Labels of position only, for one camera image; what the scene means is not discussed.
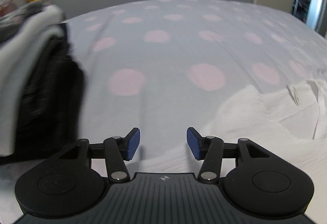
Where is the stack of folded clothes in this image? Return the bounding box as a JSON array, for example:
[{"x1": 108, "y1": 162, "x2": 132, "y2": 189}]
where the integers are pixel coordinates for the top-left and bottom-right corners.
[{"x1": 0, "y1": 4, "x2": 66, "y2": 158}]

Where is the black folded garment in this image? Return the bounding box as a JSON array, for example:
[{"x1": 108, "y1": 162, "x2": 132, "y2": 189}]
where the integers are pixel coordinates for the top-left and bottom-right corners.
[{"x1": 14, "y1": 22, "x2": 86, "y2": 164}]

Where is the bed with pink dotted sheet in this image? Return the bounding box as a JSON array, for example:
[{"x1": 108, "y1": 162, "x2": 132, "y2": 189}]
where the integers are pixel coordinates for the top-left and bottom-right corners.
[{"x1": 0, "y1": 0, "x2": 327, "y2": 214}]

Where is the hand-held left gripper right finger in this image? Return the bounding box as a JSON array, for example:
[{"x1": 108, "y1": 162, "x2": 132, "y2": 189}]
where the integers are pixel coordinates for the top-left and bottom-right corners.
[{"x1": 186, "y1": 126, "x2": 281, "y2": 185}]

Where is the white crinkle shirt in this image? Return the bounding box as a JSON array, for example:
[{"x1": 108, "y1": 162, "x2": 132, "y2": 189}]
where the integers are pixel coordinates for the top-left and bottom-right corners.
[{"x1": 138, "y1": 78, "x2": 327, "y2": 224}]

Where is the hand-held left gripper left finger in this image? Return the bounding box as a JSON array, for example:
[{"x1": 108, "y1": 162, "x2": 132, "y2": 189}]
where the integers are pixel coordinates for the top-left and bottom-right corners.
[{"x1": 48, "y1": 127, "x2": 141, "y2": 184}]

